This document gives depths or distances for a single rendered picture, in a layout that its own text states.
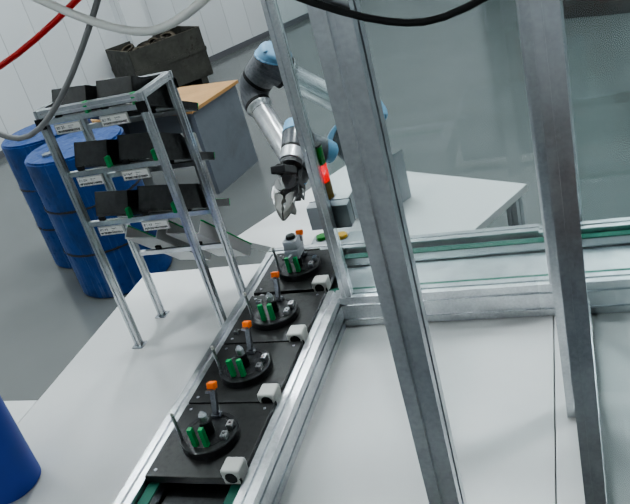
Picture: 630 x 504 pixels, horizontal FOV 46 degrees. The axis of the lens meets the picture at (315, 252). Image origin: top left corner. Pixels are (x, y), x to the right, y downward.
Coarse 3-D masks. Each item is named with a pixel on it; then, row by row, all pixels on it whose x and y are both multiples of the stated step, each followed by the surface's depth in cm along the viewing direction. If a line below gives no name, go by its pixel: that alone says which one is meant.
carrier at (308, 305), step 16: (272, 304) 208; (288, 304) 209; (304, 304) 213; (320, 304) 212; (240, 320) 214; (256, 320) 208; (272, 320) 206; (288, 320) 206; (304, 320) 206; (240, 336) 207; (256, 336) 205; (272, 336) 203; (288, 336) 198; (304, 336) 198
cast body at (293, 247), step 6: (288, 234) 227; (294, 234) 227; (288, 240) 226; (294, 240) 225; (300, 240) 229; (288, 246) 226; (294, 246) 225; (300, 246) 228; (288, 252) 226; (294, 252) 226; (300, 252) 228; (288, 258) 225
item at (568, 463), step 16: (560, 368) 179; (560, 384) 174; (560, 400) 169; (560, 416) 165; (560, 432) 161; (576, 432) 160; (560, 448) 157; (576, 448) 156; (560, 464) 153; (576, 464) 152; (560, 480) 150; (576, 480) 149; (560, 496) 146; (576, 496) 145
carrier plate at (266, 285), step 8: (280, 256) 244; (320, 256) 237; (328, 256) 235; (272, 264) 240; (328, 264) 231; (320, 272) 228; (328, 272) 226; (264, 280) 232; (272, 280) 231; (280, 280) 229; (304, 280) 226; (312, 280) 224; (256, 288) 229; (264, 288) 227; (272, 288) 226; (280, 288) 225; (288, 288) 224; (296, 288) 223; (304, 288) 221; (312, 288) 220
